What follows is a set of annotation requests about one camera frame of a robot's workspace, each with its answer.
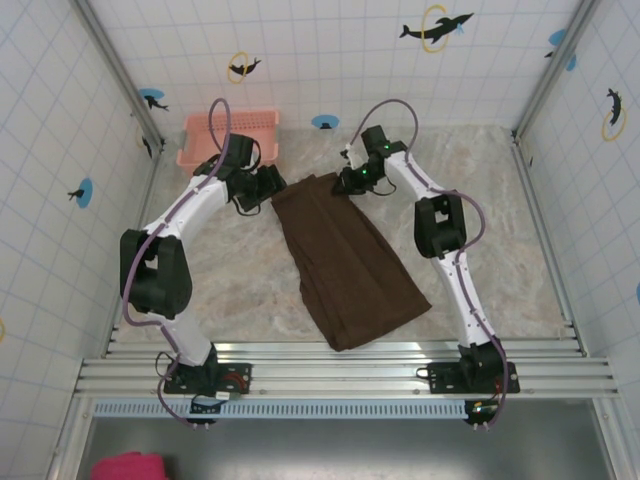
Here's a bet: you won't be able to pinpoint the blue oval shark sticker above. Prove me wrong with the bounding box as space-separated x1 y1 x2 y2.
137 87 170 113

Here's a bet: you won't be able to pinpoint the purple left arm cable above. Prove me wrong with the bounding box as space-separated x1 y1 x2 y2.
121 97 236 429

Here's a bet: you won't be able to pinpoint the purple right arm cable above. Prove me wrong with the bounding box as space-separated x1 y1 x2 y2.
349 98 509 431

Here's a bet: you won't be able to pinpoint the pink cloth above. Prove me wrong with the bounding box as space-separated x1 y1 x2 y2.
89 450 169 480

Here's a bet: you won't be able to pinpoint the white slotted cable duct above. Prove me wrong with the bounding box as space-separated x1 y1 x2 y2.
91 399 474 420

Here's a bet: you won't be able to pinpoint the brown long pants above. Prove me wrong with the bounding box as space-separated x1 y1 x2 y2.
269 172 433 352

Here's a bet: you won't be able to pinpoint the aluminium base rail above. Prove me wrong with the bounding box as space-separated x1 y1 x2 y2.
73 341 622 400

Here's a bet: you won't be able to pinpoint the large dolphin ring sticker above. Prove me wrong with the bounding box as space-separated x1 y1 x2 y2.
398 4 475 54

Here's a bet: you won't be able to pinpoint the aluminium side rail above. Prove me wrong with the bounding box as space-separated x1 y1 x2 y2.
511 131 587 357

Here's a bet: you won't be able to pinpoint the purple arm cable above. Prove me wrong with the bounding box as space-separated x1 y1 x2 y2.
121 97 236 429
349 98 509 431

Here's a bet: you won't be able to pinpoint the small dolphin ring sticker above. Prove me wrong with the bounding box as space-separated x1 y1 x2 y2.
227 50 263 84

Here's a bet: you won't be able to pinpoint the pink plastic basket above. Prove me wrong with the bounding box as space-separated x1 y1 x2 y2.
175 110 282 179

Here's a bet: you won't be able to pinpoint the aluminium frame post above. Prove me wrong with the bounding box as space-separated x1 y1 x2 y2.
513 0 601 139
73 0 167 147

